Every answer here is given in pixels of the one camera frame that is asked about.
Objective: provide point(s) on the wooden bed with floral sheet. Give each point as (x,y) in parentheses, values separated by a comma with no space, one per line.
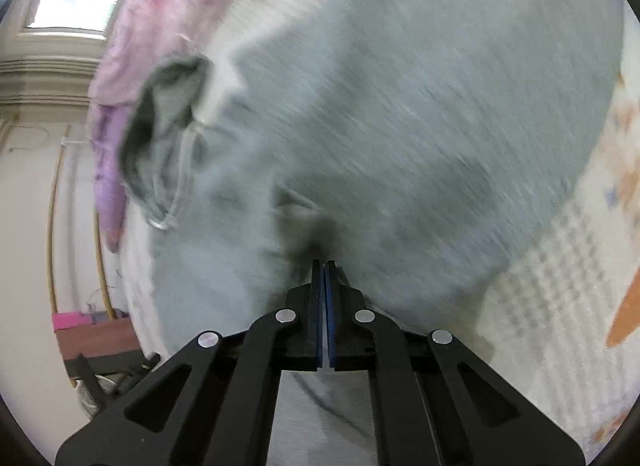
(550,321)

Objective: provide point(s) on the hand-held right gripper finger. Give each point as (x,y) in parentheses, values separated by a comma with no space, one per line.
(320,316)
(331,316)

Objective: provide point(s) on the purple floral quilt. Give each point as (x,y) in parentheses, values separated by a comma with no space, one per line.
(150,10)

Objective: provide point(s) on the mauve towel with grey border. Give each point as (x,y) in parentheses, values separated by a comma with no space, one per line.
(100,338)

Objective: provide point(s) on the pink towel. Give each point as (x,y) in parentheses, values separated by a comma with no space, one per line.
(72,321)

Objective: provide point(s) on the white electric fan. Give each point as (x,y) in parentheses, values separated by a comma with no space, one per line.
(90,401)

